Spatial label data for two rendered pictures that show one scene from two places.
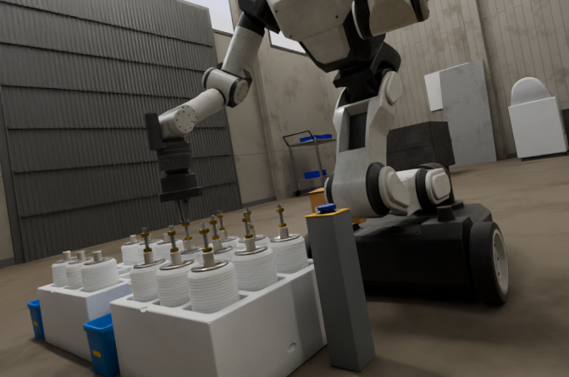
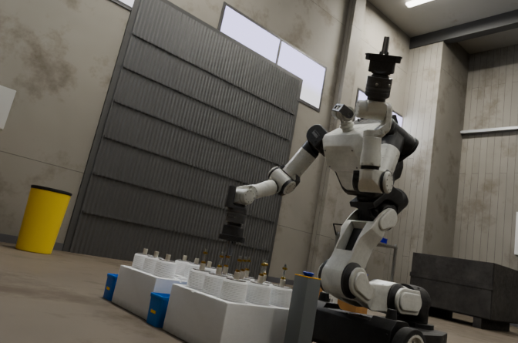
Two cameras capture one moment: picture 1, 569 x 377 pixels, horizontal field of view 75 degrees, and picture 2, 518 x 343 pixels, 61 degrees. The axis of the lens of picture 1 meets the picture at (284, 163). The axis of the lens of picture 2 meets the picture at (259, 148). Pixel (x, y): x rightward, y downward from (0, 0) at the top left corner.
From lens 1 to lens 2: 0.92 m
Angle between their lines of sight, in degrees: 16
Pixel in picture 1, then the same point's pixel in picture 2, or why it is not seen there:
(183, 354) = (207, 318)
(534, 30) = not seen: outside the picture
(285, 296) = (269, 314)
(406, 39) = (505, 166)
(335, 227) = (307, 284)
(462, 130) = not seen: outside the picture
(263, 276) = (261, 299)
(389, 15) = (368, 186)
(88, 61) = (183, 99)
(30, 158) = (109, 165)
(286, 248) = (280, 291)
